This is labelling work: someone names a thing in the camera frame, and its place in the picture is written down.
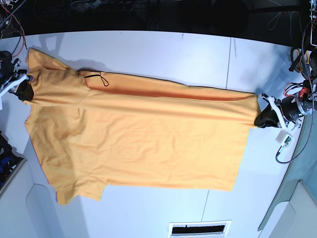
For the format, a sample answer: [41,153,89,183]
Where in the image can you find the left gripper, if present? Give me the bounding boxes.
[254,97,311,128]

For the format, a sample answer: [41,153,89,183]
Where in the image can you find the orange yellow t-shirt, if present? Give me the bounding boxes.
[25,49,259,205]

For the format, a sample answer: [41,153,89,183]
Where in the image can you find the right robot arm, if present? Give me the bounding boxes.
[0,0,34,101]

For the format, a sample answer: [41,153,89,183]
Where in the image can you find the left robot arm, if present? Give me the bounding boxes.
[254,0,317,128]

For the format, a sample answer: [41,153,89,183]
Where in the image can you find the grey green cloth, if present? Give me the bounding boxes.
[258,112,317,231]

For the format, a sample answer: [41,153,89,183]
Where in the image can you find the black blue items bin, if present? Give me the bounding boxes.
[0,134,23,188]

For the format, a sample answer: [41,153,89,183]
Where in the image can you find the white table vent grille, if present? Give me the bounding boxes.
[168,220,231,238]

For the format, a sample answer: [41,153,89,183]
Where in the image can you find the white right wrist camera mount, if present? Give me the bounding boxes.
[0,73,33,110]

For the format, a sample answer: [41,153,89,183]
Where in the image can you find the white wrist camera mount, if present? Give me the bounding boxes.
[261,93,302,153]
[0,73,33,110]

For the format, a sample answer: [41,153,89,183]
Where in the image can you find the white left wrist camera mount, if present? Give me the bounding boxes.
[261,93,302,153]

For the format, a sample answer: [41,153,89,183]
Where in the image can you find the braided camera cable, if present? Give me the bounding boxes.
[275,22,317,164]

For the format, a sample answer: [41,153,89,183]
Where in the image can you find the orange handled scissors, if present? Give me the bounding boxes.
[289,48,310,77]

